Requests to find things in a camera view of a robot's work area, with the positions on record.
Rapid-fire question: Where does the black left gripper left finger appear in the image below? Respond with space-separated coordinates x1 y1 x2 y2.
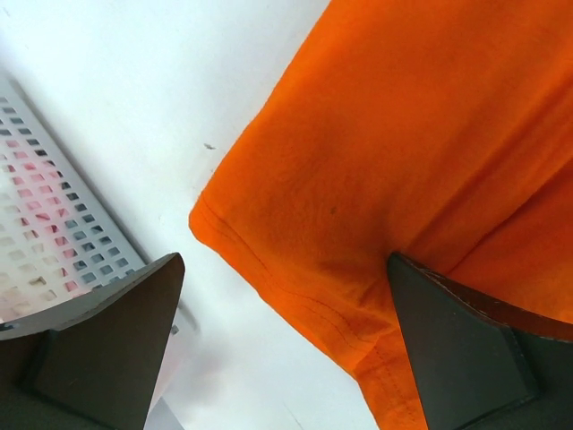
1 253 184 429

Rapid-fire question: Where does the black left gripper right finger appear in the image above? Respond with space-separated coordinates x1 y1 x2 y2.
387 253 572 430

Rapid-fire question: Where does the clear plastic bin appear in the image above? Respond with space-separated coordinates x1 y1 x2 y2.
1 78 145 323

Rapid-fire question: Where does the orange t-shirt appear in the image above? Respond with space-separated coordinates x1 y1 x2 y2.
189 1 572 429

